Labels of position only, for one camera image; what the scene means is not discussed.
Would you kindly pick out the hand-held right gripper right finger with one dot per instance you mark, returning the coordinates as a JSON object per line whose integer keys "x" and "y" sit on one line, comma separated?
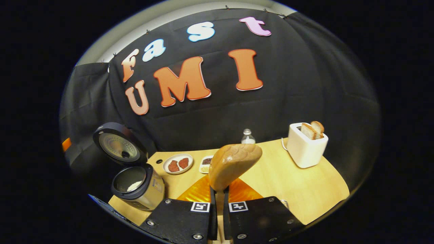
{"x": 226, "y": 220}

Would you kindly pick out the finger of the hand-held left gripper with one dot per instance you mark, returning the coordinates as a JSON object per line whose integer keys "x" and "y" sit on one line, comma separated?
{"x": 66, "y": 144}

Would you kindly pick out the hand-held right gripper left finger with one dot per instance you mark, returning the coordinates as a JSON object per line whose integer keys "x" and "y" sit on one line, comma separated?
{"x": 213, "y": 217}

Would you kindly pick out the wooden spoon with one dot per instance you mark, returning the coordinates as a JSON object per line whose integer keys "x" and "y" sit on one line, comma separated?
{"x": 234, "y": 162}

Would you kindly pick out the dark grey rice cooker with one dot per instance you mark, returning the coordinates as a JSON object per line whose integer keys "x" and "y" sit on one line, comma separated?
{"x": 142, "y": 193}

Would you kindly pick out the white rice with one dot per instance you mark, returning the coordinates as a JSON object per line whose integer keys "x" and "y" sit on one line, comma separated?
{"x": 135, "y": 185}

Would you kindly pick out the divided white bean dish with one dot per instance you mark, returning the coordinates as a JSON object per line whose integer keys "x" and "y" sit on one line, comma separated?
{"x": 205, "y": 164}

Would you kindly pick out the red meat slice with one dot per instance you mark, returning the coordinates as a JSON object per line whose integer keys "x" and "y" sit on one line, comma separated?
{"x": 183, "y": 163}
{"x": 173, "y": 166}

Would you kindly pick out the round white plate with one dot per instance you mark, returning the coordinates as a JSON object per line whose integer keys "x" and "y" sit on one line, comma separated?
{"x": 178, "y": 156}

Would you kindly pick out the green drink bottle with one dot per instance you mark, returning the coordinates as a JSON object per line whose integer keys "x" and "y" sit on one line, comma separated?
{"x": 248, "y": 137}

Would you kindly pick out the white toaster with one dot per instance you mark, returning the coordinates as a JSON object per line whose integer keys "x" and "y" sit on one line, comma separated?
{"x": 305, "y": 152}

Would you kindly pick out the toast bread slice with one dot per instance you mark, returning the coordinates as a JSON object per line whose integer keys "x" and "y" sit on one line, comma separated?
{"x": 318, "y": 128}
{"x": 308, "y": 131}

